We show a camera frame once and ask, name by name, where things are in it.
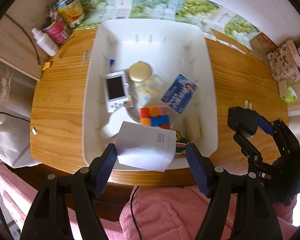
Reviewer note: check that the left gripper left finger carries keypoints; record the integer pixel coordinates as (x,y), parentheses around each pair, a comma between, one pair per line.
(48,216)

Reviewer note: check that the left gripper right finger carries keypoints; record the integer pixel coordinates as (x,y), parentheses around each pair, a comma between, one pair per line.
(254,218)

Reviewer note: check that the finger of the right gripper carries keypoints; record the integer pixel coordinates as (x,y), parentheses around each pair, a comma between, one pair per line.
(265,125)

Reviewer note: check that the green bottle with gold cap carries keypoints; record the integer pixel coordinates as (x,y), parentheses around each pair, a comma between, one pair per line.
(181,143)

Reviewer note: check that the white power adapter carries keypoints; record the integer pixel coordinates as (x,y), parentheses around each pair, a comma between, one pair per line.
(146,148)

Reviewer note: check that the white toy camera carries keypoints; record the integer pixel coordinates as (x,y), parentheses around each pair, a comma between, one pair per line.
(116,90)

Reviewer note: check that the black rectangular case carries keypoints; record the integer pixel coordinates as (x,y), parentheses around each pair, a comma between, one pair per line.
(243,121)

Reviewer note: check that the green tissue pack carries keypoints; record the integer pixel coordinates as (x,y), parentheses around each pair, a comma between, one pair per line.
(286,91)

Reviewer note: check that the patterned canvas bag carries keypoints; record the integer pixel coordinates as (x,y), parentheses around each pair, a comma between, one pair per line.
(284,62)

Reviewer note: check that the cardboard piece with red print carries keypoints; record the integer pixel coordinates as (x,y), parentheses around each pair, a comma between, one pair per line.
(260,45)

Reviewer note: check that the blue printed card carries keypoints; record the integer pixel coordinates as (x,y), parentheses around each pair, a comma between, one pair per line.
(179,94)

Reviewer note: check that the colourful puzzle cube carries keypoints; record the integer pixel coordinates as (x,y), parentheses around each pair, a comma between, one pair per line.
(155,117)

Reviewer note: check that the white plastic storage bin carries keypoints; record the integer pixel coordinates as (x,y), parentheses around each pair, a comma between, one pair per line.
(170,50)

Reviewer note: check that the white foam shape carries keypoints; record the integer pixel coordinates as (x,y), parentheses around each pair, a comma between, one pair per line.
(115,122)

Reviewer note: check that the clear plastic box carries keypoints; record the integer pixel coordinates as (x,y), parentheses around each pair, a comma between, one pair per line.
(148,90)

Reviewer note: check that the round gold compact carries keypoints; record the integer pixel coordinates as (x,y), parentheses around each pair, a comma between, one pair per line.
(139,72)

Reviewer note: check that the white spray bottle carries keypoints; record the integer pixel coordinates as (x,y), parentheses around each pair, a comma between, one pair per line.
(45,42)

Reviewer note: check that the pink can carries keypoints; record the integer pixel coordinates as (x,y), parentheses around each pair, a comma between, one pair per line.
(58,30)

